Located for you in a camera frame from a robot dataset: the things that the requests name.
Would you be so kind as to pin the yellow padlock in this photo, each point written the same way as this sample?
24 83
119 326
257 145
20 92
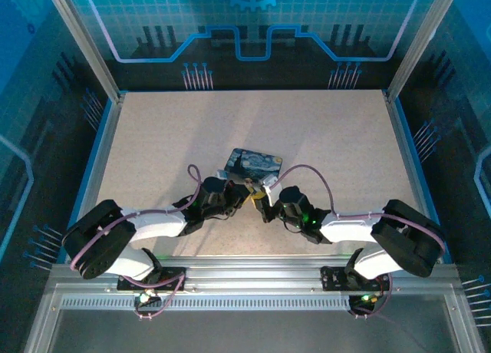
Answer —
257 195

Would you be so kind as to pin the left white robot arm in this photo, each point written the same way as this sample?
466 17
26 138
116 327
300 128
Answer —
153 225

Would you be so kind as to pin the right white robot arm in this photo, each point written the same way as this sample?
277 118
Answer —
345 230

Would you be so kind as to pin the starry night print tin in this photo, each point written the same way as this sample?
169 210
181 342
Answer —
255 163

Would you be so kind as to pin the aluminium mounting rail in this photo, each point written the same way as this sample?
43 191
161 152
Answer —
253 272

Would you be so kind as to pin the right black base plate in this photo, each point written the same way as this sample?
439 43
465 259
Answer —
333 278

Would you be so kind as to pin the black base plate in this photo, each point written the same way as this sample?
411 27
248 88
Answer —
333 278
172 277

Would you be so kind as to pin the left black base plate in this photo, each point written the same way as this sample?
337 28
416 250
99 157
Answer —
172 277

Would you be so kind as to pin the aluminium table side rail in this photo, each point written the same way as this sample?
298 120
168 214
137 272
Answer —
99 157
410 153

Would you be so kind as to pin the aluminium frame post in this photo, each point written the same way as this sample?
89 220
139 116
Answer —
82 42
420 42

